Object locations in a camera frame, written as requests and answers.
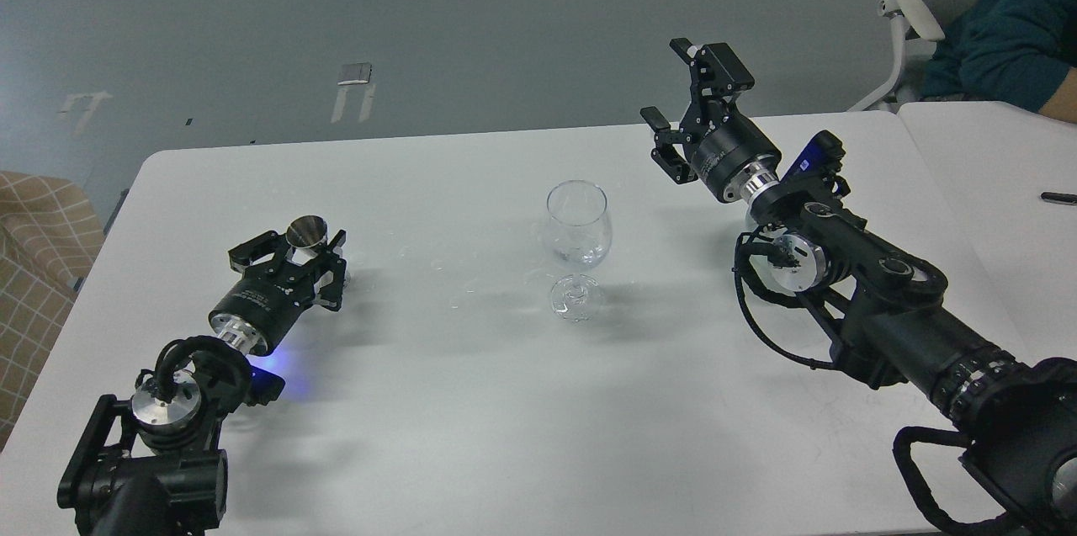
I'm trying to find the beige checkered sofa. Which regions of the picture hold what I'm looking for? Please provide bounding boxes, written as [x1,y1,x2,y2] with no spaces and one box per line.
[1,171,104,445]

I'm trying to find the seated person in teal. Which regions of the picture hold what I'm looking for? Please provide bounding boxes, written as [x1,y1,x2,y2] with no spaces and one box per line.
[920,0,1076,123]

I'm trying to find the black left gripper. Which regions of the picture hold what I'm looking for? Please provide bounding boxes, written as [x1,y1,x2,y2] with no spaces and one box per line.
[208,230,348,357]

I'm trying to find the steel cocktail jigger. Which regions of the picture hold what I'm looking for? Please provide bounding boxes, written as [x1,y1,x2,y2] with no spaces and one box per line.
[285,216,347,284]

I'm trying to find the black marker pen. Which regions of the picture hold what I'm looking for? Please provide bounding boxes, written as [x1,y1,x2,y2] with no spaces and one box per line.
[1039,192,1077,206]

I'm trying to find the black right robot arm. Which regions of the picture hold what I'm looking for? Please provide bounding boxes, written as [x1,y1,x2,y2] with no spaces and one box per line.
[641,38,1076,535]

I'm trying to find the clear wine glass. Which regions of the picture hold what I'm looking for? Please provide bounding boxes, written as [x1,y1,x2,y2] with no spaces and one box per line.
[541,179,613,322]

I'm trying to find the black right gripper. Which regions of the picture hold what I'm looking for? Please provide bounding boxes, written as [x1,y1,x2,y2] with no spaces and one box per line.
[639,38,781,204]

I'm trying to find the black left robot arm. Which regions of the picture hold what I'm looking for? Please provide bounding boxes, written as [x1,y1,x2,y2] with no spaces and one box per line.
[56,216,348,535]

